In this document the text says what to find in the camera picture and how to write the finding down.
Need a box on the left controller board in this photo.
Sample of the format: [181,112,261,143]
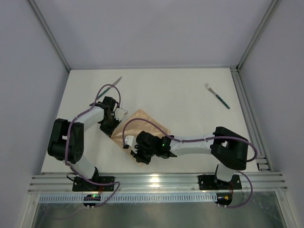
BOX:
[83,194,101,209]

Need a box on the green handled knife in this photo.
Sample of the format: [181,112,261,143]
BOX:
[98,76,122,98]

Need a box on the right rear aluminium post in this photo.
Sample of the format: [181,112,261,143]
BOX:
[236,0,281,71]

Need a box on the front aluminium rail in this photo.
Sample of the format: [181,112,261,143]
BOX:
[28,171,288,194]

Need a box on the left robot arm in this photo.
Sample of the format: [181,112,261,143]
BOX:
[47,96,127,185]

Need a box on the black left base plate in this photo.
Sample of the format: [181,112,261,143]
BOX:
[72,176,115,192]

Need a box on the right controller board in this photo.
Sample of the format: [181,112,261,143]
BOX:
[215,194,233,207]

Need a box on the aluminium frame rail right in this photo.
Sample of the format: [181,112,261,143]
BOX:
[230,66,272,172]

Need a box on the beige cloth napkin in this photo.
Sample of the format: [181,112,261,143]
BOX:
[111,109,171,161]

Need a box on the controller board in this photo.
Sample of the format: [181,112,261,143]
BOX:
[215,194,233,207]
[83,194,101,209]

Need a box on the green handled fork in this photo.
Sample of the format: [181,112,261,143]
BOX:
[205,83,230,109]

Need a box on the aluminium post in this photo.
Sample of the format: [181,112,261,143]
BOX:
[27,0,71,73]
[236,0,281,71]

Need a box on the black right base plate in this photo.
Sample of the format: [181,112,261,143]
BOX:
[198,174,242,190]

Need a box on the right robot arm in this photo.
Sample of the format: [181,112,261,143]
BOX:
[124,127,248,189]

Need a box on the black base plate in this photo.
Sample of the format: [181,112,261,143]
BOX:
[72,176,115,192]
[198,174,242,190]

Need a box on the left rear aluminium post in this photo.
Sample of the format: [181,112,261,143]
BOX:
[27,0,71,73]

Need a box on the slotted cable duct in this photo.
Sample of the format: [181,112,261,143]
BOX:
[38,192,216,203]

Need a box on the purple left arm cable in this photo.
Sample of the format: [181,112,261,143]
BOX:
[64,83,122,220]

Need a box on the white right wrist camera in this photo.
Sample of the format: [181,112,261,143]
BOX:
[123,135,137,154]

